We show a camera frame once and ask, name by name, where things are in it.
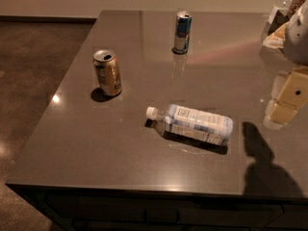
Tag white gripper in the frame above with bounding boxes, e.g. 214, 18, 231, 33
265, 0, 308, 125

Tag blue silver redbull can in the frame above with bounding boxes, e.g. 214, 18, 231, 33
173, 11, 193, 55

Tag orange gold soda can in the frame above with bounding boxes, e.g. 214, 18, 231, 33
93, 49, 122, 96

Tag white paper packet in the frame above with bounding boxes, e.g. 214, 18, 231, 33
262, 22, 288, 49

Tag clear bottle in background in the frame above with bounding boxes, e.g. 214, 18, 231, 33
268, 0, 293, 24

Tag clear plastic water bottle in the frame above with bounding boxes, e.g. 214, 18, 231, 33
146, 104, 233, 146

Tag dark cabinet drawers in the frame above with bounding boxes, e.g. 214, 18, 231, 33
8, 183, 308, 231

